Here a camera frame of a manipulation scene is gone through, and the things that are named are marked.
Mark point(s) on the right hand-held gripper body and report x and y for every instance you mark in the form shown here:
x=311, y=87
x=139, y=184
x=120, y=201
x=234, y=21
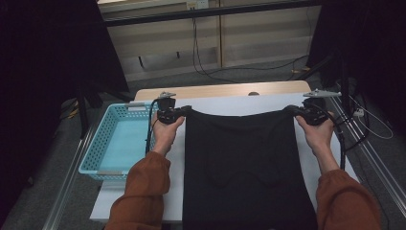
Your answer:
x=314, y=111

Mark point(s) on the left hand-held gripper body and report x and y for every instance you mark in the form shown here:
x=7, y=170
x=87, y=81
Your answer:
x=166, y=111

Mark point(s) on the light blue perforated basket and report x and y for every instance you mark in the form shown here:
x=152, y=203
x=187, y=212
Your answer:
x=124, y=143

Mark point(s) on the black t-shirt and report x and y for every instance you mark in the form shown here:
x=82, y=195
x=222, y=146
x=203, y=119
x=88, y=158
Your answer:
x=242, y=159

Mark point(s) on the person's left hand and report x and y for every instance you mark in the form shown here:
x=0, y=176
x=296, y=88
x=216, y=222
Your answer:
x=164, y=137

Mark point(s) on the person's right hand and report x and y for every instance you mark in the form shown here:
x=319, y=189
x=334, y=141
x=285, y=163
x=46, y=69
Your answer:
x=319, y=137

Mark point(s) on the black metal stand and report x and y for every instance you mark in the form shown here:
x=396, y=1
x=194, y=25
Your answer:
x=83, y=108
x=344, y=80

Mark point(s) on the white power strip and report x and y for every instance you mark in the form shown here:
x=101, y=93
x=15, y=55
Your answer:
x=358, y=112

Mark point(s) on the beige wooden cabinet counter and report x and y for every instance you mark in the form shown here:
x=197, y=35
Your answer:
x=249, y=41

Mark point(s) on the black curtain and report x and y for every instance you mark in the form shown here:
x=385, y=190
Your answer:
x=367, y=48
x=48, y=64

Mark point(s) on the aluminium rail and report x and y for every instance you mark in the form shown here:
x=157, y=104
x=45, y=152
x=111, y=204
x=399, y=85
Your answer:
x=376, y=163
x=68, y=179

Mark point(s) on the white wall socket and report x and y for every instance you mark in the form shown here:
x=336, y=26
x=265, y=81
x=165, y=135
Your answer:
x=198, y=4

